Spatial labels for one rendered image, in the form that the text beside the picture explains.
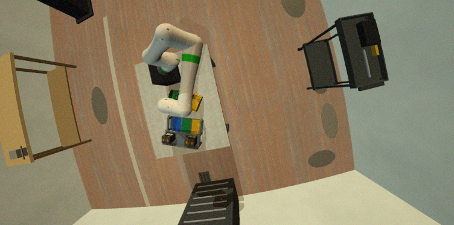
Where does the yellow bin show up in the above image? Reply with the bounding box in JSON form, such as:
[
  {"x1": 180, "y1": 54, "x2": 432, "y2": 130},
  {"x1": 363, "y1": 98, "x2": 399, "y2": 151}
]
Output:
[{"x1": 192, "y1": 94, "x2": 203, "y2": 112}]

